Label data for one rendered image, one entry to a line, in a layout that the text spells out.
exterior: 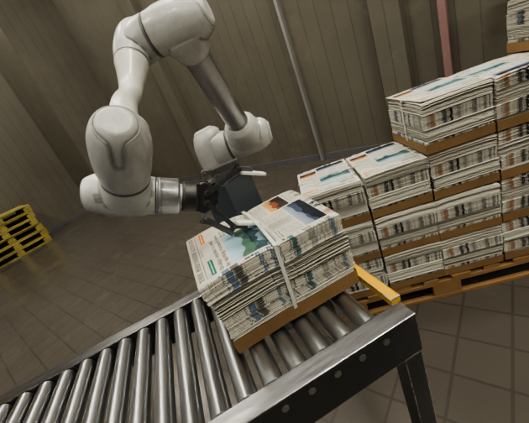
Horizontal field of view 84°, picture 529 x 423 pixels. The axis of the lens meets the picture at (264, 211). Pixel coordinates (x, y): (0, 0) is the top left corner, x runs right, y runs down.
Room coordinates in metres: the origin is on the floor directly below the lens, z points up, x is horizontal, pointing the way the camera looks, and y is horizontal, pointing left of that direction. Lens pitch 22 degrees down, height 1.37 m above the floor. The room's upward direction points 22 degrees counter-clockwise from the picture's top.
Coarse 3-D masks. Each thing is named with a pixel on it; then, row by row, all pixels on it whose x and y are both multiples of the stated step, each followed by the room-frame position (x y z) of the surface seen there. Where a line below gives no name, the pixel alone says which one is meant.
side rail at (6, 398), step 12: (180, 300) 0.90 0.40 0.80; (192, 300) 0.87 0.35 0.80; (156, 312) 0.89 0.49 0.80; (168, 312) 0.86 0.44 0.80; (144, 324) 0.85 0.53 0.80; (192, 324) 0.86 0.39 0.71; (120, 336) 0.84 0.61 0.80; (132, 336) 0.82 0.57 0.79; (96, 348) 0.82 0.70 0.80; (72, 360) 0.81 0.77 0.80; (96, 360) 0.80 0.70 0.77; (48, 372) 0.80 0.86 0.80; (60, 372) 0.78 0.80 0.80; (24, 384) 0.79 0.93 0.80; (36, 384) 0.76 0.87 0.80; (0, 396) 0.78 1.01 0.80; (12, 396) 0.76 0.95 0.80
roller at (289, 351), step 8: (280, 328) 0.59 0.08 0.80; (272, 336) 0.59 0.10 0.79; (280, 336) 0.57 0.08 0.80; (288, 336) 0.56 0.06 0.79; (280, 344) 0.54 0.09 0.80; (288, 344) 0.53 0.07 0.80; (296, 344) 0.54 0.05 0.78; (280, 352) 0.53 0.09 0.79; (288, 352) 0.51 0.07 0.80; (296, 352) 0.50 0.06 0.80; (288, 360) 0.49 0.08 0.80; (296, 360) 0.48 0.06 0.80; (304, 360) 0.48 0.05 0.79; (288, 368) 0.48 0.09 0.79
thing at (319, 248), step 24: (288, 192) 0.88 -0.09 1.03; (264, 216) 0.78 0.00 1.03; (288, 216) 0.72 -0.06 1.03; (312, 216) 0.66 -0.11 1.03; (336, 216) 0.63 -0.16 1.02; (288, 240) 0.60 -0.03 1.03; (312, 240) 0.61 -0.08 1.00; (336, 240) 0.63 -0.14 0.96; (312, 264) 0.61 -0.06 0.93; (336, 264) 0.63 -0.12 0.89; (312, 288) 0.61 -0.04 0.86
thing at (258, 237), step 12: (240, 216) 0.86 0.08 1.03; (252, 216) 0.82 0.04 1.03; (252, 228) 0.73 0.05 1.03; (264, 228) 0.70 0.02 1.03; (252, 240) 0.66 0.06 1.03; (264, 240) 0.64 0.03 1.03; (276, 240) 0.62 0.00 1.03; (264, 252) 0.59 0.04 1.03; (288, 252) 0.60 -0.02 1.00; (276, 264) 0.59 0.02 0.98; (288, 264) 0.60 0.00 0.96; (276, 276) 0.59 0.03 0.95; (288, 276) 0.60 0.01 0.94; (276, 288) 0.59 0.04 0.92; (300, 288) 0.61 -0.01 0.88; (288, 300) 0.60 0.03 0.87; (300, 300) 0.60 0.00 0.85
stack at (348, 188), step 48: (384, 144) 1.54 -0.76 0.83; (480, 144) 1.14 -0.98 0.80; (528, 144) 1.10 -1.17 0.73; (336, 192) 1.25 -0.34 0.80; (384, 192) 1.22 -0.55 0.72; (480, 192) 1.13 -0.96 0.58; (528, 192) 1.10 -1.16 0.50; (384, 240) 1.22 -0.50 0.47; (480, 240) 1.13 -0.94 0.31; (528, 240) 1.10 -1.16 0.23; (432, 288) 1.19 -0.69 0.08; (480, 288) 1.14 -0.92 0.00
